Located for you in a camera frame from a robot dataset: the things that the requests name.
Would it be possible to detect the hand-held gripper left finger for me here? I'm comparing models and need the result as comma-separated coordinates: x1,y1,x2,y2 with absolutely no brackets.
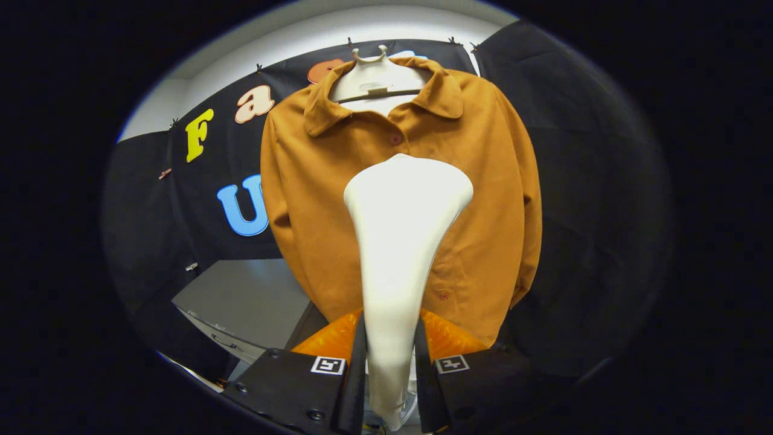
222,308,367,435

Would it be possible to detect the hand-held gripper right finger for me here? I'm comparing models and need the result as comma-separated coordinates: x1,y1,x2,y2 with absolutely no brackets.
414,308,544,434

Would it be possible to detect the white garment steamer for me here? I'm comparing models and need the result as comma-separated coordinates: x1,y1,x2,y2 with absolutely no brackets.
343,153,474,431

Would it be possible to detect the orange button shirt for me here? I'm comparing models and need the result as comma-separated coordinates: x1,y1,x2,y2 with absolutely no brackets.
260,56,543,348

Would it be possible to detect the grey drawer cabinet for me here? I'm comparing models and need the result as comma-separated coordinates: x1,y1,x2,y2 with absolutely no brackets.
171,259,327,387

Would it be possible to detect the white hanger form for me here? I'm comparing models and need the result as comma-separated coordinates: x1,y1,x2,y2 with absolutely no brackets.
329,44,435,115

